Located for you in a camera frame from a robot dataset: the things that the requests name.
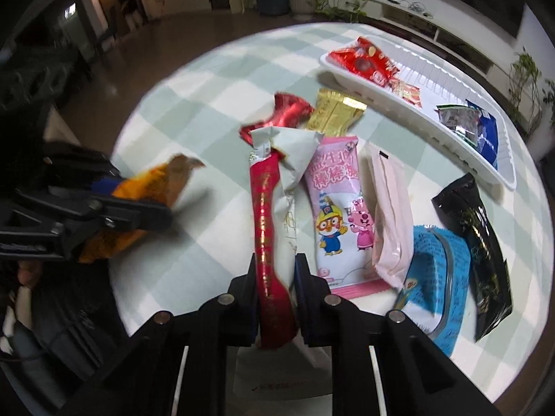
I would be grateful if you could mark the pale pink snack packet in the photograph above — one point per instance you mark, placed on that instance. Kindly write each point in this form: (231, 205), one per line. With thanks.
(393, 220)

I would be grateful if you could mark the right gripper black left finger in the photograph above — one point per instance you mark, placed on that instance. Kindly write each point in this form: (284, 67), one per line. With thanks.
(232, 319)

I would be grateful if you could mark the pink cartoon snack packet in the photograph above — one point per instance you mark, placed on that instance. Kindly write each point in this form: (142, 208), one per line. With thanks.
(344, 227)

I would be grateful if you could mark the green edged transparent snack packet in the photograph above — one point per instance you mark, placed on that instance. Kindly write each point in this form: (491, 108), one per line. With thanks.
(464, 121)

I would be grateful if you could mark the green white checkered tablecloth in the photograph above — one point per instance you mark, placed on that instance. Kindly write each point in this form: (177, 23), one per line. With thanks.
(199, 110)

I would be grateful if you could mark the red white snack packet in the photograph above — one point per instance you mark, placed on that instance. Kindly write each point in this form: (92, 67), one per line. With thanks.
(277, 164)

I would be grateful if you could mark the shiny red snack packet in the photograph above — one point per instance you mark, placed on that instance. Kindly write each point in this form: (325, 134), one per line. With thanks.
(289, 111)

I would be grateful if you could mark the gold snack packet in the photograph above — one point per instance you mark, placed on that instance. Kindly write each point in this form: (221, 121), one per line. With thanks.
(335, 112)

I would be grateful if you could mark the light blue snack packet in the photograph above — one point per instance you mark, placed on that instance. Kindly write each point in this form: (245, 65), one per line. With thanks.
(435, 290)

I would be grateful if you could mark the white plastic tray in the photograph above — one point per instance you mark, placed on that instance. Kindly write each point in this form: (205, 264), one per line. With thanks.
(439, 83)

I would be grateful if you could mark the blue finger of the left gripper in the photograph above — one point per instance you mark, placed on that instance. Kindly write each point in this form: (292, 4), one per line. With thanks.
(127, 215)
(106, 185)

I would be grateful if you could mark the black snack packet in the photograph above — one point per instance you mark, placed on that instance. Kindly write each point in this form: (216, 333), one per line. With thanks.
(461, 210)

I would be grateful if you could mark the dark blue snack packet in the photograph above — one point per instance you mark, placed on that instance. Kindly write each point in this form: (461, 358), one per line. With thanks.
(487, 140)

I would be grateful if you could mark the large red chocolate bag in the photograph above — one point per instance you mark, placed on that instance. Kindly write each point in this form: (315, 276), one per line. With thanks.
(366, 60)

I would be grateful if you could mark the person's left hand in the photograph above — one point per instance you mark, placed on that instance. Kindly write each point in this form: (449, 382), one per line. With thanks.
(29, 272)

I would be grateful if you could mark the small red white candy packet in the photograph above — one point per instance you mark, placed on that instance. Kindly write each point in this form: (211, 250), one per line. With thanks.
(405, 91)

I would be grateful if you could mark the white TV cabinet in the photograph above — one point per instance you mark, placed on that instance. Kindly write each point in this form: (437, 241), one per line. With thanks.
(463, 32)

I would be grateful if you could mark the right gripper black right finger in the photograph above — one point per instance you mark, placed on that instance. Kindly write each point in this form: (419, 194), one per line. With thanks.
(325, 319)

